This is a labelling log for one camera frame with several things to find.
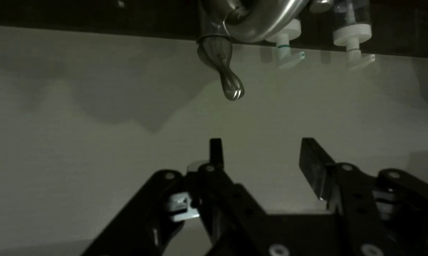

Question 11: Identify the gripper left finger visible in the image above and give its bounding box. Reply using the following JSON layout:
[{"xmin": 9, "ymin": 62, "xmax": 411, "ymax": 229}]
[{"xmin": 80, "ymin": 138, "xmax": 271, "ymax": 256}]

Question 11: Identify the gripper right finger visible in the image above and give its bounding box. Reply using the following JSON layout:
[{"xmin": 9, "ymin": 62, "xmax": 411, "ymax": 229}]
[{"xmin": 299, "ymin": 137, "xmax": 428, "ymax": 256}]

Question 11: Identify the clear soap dispenser, white pump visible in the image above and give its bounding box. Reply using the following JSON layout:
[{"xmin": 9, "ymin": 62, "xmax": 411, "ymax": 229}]
[{"xmin": 332, "ymin": 0, "xmax": 376, "ymax": 70}]

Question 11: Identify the soap dispenser with green-ringed pump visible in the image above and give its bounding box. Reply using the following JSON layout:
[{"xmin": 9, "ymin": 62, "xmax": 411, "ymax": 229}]
[{"xmin": 265, "ymin": 18, "xmax": 306, "ymax": 70}]

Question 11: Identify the silver metal tap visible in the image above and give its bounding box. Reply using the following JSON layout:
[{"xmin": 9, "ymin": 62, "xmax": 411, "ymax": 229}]
[{"xmin": 195, "ymin": 0, "xmax": 334, "ymax": 102}]

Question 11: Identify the silver tap lever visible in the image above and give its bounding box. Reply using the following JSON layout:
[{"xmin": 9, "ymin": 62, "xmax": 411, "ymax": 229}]
[{"xmin": 196, "ymin": 35, "xmax": 245, "ymax": 102}]

